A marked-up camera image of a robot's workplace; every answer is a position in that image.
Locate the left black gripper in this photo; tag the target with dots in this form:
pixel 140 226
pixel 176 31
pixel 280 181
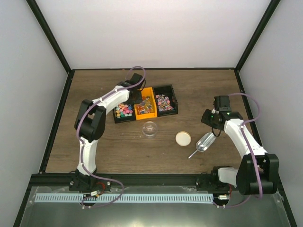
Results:
pixel 139 98

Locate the yellow bin with lollipops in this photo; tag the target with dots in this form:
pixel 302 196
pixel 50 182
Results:
pixel 147 108

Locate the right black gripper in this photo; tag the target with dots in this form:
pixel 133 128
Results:
pixel 205 120

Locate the black bin with swirl lollipops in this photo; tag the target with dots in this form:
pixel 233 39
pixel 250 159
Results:
pixel 166 101

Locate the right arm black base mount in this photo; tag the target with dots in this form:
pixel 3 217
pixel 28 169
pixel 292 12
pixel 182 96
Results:
pixel 210 181

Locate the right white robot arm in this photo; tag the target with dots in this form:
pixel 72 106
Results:
pixel 258 171

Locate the clear plastic jar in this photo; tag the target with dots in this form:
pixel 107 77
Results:
pixel 149 129

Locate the metal scoop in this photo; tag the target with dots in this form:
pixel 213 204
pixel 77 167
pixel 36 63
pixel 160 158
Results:
pixel 204 143

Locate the round white jar lid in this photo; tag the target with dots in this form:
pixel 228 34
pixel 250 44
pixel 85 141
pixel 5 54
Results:
pixel 183 138

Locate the black bin with star candies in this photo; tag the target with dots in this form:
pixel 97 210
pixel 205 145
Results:
pixel 124 113

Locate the light blue slotted cable duct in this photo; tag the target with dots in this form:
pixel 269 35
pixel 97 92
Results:
pixel 125 198

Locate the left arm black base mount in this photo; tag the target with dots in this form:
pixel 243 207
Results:
pixel 87 183

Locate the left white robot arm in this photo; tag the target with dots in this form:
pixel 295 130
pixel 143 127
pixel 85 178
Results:
pixel 91 120

